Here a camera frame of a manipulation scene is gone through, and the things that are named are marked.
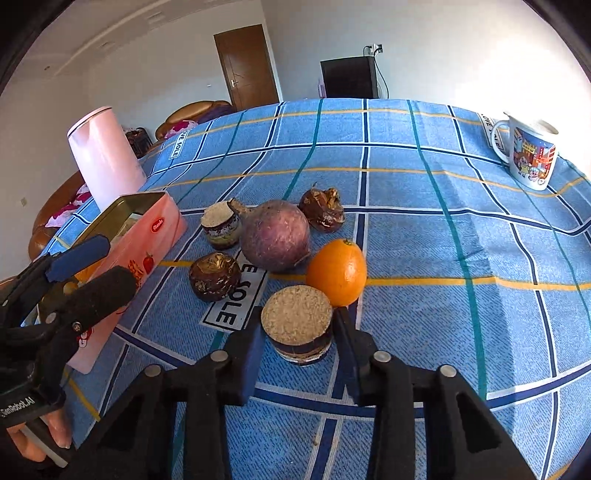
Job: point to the purple blanket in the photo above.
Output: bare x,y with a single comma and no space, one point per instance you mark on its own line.
217,110

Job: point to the brown leather sofa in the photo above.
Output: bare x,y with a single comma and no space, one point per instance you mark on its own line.
39,230
189,113

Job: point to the small cut taro piece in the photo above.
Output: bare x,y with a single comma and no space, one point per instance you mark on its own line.
220,226

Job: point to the person's left hand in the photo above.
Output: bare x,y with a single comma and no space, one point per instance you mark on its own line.
57,429

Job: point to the orange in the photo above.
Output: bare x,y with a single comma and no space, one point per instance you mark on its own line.
337,272
87,273

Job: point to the white cartoon print mug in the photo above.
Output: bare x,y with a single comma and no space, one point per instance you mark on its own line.
531,157

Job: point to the brown wooden door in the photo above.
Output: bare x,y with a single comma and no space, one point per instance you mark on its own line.
247,64

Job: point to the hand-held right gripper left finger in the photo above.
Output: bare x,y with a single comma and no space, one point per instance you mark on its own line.
251,357

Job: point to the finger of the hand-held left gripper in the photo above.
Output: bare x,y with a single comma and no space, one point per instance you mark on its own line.
78,258
99,295

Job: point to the black television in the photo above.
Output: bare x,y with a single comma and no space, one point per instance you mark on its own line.
348,78

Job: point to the dark brown mangosteen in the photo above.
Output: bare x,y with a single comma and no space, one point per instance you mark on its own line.
322,208
214,278

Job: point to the large cut taro piece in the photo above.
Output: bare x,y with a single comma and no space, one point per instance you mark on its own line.
295,318

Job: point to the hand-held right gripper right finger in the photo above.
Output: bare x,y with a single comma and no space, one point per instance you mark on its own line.
347,357

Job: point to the purple round fruit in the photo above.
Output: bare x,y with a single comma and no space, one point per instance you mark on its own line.
274,235

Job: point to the pink tin box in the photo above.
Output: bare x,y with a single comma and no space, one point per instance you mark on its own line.
157,235

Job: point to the white red floral cushion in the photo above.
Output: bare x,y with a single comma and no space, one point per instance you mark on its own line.
69,207
182,127

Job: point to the pink electric kettle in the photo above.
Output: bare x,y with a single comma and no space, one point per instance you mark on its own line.
108,161

